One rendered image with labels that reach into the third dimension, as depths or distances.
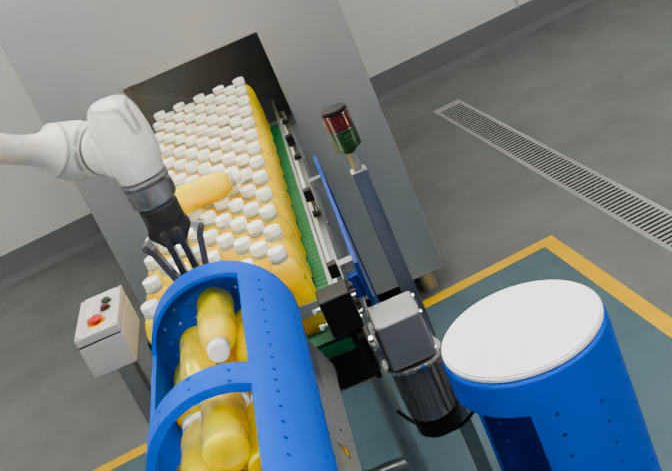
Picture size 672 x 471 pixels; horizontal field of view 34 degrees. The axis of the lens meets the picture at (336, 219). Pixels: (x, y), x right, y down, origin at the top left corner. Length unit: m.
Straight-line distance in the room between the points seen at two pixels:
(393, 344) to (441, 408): 0.21
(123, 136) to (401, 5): 4.68
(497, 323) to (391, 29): 4.77
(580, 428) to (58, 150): 1.04
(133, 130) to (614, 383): 0.93
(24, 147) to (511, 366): 0.94
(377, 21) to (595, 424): 4.90
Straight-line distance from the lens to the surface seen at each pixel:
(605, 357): 1.81
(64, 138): 2.08
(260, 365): 1.70
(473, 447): 2.94
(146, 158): 2.00
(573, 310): 1.85
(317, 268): 2.65
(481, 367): 1.79
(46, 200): 6.41
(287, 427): 1.56
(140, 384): 2.52
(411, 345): 2.41
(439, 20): 6.65
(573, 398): 1.78
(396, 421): 2.84
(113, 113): 1.98
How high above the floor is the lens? 1.99
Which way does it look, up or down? 22 degrees down
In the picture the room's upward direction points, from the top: 24 degrees counter-clockwise
